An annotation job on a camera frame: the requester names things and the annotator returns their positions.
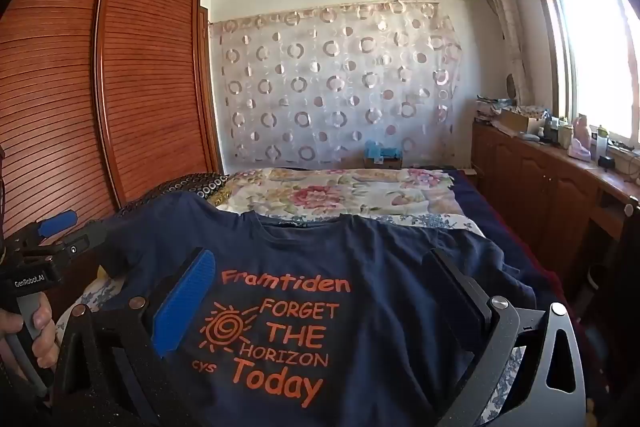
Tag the pink floral blanket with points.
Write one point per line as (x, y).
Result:
(340, 192)

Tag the navy printed t-shirt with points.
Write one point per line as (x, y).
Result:
(380, 257)

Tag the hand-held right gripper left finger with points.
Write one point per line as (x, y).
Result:
(184, 302)

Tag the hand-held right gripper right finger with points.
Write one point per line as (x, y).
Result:
(462, 297)

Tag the pink bottle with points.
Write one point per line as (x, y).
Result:
(581, 137)

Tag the white bundled window curtain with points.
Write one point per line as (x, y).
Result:
(507, 17)

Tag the sheer circle-patterned curtain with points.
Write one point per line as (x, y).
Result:
(325, 82)

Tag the white bottle green cap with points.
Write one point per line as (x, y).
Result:
(602, 144)

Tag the long wooden cabinet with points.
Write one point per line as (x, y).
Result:
(530, 177)

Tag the open cardboard box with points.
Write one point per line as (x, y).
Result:
(517, 119)

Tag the blue floral bed sheet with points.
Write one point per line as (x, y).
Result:
(430, 221)

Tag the person's left hand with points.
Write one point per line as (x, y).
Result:
(45, 342)

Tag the wooden-framed window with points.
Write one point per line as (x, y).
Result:
(590, 47)

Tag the wooden slatted wardrobe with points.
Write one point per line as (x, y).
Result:
(150, 82)

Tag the small cardboard box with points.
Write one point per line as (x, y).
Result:
(382, 164)

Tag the blue toy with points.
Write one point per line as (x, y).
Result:
(382, 151)

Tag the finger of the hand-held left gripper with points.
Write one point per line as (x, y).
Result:
(56, 222)
(82, 239)

